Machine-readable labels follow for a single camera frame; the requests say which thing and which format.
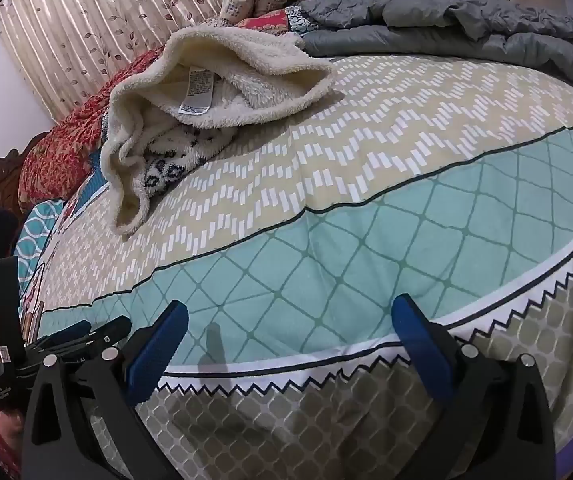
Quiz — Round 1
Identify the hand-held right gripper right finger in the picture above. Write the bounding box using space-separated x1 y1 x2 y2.
391 294 557 480

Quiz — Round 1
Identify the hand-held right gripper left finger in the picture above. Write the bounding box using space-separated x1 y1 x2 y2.
20 300 190 480

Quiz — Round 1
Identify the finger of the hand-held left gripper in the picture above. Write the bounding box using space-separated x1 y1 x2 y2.
29 319 92 359
61 316 132 373

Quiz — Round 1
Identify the white fleece spotted blanket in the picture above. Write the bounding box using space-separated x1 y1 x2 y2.
100 25 334 237

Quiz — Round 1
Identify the teal lattice pillow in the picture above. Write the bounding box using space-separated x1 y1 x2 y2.
12 199 67 273

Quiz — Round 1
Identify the patterned bed sheet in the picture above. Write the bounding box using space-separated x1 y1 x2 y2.
14 50 573 480

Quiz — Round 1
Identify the red patchwork quilt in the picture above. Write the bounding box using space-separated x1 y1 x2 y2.
18 0 432 211

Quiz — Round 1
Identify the beige leaf print curtain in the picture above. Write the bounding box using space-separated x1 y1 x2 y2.
0 0 240 126

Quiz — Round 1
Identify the grey puffer jacket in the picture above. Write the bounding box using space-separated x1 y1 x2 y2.
299 0 573 86

